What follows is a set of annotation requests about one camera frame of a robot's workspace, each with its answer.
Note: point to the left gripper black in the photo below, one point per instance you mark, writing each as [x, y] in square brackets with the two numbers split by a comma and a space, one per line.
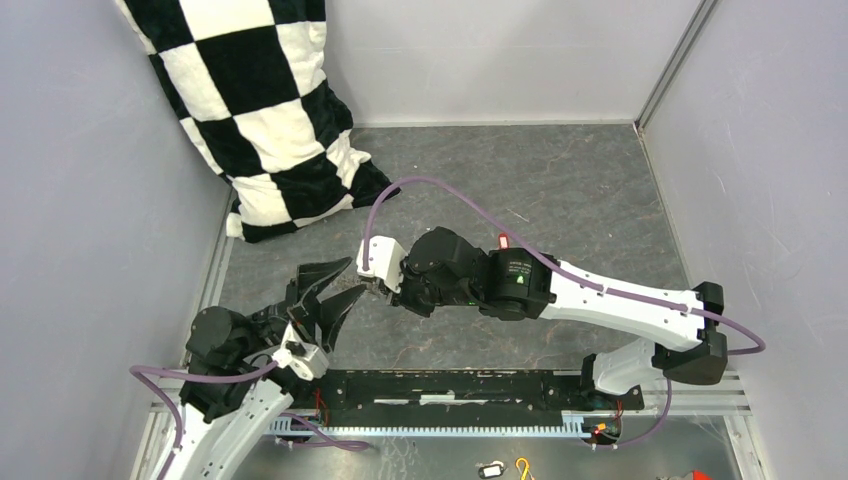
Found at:
[310, 276]

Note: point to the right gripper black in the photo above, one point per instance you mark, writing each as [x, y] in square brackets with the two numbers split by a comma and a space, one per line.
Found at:
[405, 298]

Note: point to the red tag key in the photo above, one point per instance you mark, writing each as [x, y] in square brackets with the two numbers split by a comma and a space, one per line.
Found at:
[502, 242]

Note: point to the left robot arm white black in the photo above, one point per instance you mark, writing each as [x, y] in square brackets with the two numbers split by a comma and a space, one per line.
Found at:
[245, 370]

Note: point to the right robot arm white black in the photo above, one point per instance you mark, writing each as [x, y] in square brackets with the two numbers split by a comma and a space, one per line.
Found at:
[671, 340]

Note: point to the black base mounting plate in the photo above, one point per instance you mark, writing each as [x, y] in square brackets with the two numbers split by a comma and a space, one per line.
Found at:
[420, 398]

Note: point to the key with black tag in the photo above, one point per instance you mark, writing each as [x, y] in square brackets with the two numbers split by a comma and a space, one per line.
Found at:
[491, 471]

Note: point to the orange carabiner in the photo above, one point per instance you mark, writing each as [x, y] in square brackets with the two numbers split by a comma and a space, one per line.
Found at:
[523, 468]

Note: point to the black white checkered pillow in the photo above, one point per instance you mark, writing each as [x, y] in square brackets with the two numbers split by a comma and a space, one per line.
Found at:
[246, 81]

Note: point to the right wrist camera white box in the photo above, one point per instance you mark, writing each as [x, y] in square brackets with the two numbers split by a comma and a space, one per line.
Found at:
[381, 257]

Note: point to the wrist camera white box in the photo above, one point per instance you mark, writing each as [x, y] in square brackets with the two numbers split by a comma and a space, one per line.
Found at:
[304, 357]
[381, 257]

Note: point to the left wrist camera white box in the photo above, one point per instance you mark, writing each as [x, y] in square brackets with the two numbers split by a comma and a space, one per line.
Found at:
[304, 357]

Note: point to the white toothed cable duct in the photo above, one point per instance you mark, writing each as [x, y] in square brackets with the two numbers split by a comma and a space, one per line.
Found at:
[570, 426]

